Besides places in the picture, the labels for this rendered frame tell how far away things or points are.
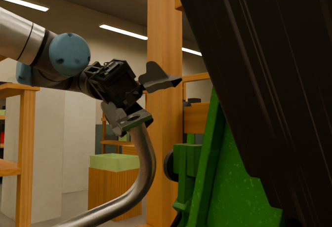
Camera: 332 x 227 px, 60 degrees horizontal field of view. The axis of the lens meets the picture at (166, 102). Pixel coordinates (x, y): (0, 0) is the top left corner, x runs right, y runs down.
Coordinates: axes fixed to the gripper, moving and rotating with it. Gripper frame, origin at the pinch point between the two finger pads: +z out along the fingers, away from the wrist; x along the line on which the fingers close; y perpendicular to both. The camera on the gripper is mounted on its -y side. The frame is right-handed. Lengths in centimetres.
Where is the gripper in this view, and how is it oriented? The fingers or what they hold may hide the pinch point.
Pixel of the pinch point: (156, 109)
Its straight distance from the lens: 50.1
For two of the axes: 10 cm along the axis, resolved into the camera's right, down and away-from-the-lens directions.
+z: 5.9, 1.9, -7.9
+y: -4.5, -7.3, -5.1
